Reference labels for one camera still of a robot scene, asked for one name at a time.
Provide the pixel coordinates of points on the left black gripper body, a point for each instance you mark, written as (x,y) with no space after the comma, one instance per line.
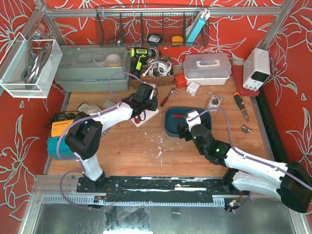
(151,104)

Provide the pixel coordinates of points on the white power supply unit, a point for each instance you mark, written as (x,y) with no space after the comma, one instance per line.
(256,69)

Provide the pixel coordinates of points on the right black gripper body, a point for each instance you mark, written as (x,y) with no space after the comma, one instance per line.
(184,129)

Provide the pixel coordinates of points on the teal plastic tray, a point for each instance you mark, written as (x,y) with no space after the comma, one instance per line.
(170,123)

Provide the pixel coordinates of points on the thin red spring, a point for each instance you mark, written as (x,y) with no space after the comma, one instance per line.
(178,116)

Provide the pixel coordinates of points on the black wire basket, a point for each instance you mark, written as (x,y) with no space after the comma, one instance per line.
(130,25)

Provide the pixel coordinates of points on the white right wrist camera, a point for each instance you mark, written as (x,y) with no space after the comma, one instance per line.
(192,119)

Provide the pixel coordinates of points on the green yellow power drill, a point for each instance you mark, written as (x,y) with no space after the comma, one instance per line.
(141,55)

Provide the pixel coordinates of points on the clear bag of parts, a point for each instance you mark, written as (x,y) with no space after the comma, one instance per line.
(215,101)

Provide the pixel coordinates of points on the clear acrylic hanging box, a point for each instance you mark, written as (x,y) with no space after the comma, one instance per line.
(28,69)

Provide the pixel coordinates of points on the small metal bracket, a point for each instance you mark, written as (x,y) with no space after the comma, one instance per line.
(245,129)

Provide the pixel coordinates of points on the white power adapter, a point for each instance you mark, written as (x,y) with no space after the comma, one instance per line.
(192,88)

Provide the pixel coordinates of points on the teal electronic box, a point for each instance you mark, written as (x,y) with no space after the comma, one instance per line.
(64,151)

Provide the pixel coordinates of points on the orange black screwdriver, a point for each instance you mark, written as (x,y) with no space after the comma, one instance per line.
(240,103)

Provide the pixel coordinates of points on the grey plastic storage box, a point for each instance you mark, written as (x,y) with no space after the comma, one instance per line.
(91,68)

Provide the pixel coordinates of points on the woven brown basket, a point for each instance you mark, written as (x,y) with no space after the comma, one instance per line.
(159,72)

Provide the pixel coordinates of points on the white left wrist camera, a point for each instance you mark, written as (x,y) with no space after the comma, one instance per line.
(153,90)

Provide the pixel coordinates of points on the red mat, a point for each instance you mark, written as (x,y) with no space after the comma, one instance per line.
(237,74)

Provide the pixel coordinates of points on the orange electronic box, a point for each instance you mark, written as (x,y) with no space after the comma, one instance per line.
(59,127)

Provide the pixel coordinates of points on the small red box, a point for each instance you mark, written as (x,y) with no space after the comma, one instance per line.
(180,81)

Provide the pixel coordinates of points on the blue white tool set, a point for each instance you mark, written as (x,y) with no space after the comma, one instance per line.
(194,29)

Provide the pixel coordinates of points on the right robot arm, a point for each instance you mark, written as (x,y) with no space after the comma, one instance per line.
(289,183)

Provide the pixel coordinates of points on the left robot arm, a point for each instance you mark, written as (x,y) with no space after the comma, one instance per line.
(83,138)

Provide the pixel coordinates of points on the white work glove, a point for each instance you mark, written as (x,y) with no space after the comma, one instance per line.
(89,109)

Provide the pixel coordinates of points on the yellow tape measure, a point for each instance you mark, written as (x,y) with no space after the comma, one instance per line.
(177,41)

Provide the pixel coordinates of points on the white peg board base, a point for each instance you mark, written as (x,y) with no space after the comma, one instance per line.
(145,116)

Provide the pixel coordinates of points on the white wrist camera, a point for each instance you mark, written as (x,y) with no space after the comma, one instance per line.
(192,119)
(153,90)

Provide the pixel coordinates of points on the black side rail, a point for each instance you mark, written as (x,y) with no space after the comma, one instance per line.
(275,142)

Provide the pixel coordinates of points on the red handled ratchet wrench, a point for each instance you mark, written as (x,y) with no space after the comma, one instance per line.
(173,90)

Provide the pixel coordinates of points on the clear white handled case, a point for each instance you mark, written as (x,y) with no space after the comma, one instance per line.
(207,69)

